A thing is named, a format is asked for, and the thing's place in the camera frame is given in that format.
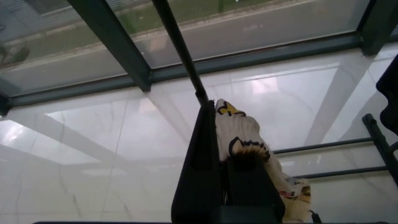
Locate cream printed garment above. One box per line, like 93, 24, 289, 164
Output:
214, 98, 312, 223

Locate black garment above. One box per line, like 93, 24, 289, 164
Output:
375, 54, 398, 137

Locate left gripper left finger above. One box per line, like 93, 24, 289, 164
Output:
170, 100, 225, 222

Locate window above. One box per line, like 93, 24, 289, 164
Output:
0, 0, 398, 116

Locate black clothes rack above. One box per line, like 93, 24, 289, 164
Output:
151, 0, 398, 187

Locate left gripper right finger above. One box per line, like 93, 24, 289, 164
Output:
224, 154, 286, 222

